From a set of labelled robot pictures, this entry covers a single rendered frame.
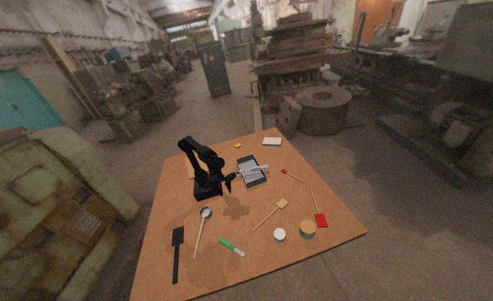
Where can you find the grey rectangular roasting tin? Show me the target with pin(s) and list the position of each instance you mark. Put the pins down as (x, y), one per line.
(251, 178)

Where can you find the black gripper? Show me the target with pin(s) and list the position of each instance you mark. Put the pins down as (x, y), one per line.
(227, 179)

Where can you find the black spatula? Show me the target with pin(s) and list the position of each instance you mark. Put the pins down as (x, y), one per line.
(177, 239)

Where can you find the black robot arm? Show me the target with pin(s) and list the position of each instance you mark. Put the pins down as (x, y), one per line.
(206, 155)

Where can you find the beige flat rectangular block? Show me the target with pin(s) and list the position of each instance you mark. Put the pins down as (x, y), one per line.
(272, 141)

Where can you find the white spoon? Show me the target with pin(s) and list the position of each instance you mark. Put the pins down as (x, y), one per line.
(205, 213)

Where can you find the light wood cutting board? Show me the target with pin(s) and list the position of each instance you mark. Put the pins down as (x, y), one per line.
(190, 168)

